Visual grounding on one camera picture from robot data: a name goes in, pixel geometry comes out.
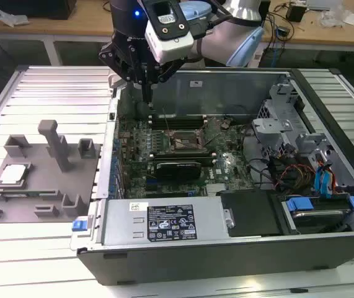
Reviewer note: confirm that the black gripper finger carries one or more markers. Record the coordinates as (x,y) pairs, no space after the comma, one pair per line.
(167,74)
(108,56)

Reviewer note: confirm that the silver CPU green board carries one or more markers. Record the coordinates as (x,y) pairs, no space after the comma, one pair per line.
(13,174)

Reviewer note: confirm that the CPU socket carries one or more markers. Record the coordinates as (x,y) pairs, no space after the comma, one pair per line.
(183,141)

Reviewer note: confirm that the black RAM slot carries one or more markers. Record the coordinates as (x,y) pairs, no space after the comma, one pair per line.
(179,125)
(179,119)

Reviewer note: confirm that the long wooden desk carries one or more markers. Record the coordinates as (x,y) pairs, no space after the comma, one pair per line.
(71,18)

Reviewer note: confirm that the round coin battery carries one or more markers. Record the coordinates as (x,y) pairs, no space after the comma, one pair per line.
(225,124)

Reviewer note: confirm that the green motherboard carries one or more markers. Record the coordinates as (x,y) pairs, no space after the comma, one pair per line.
(226,149)

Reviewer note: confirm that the large black box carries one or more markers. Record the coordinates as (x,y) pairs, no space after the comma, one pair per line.
(24,7)

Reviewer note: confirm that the black graphics card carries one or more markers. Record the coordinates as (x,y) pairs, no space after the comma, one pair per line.
(178,170)

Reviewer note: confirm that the crumpled white plastic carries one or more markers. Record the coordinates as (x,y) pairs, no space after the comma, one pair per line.
(12,18)

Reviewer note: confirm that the silver metal drive cage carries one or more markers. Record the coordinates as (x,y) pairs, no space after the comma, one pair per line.
(276,124)

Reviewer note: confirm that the small blue black device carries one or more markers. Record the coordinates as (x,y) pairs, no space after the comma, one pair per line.
(282,31)

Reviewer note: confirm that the silver chipset heatsink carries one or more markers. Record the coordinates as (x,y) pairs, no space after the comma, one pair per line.
(216,188)

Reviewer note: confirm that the black power adapter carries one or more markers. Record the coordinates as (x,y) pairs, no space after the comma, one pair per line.
(295,14)

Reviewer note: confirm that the grey parts rack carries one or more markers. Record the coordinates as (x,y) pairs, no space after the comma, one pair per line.
(40,186)

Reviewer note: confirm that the silver power supply unit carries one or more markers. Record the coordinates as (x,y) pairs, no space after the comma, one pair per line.
(127,223)

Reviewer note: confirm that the black plastic shroud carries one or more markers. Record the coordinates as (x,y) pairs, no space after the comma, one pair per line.
(248,214)

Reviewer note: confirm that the grey flat device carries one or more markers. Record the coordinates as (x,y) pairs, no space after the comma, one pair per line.
(322,3)

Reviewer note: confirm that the blue case latch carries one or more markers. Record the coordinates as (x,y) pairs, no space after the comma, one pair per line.
(79,225)

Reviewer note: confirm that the clear plastic bag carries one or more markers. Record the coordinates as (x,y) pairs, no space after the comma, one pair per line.
(336,13)

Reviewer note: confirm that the open dark PC case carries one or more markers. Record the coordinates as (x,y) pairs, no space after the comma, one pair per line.
(195,264)

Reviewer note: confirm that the hard disk blue carrier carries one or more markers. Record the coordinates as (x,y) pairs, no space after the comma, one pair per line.
(316,218)

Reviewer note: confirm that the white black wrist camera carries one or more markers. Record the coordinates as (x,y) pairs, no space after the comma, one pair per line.
(170,46)

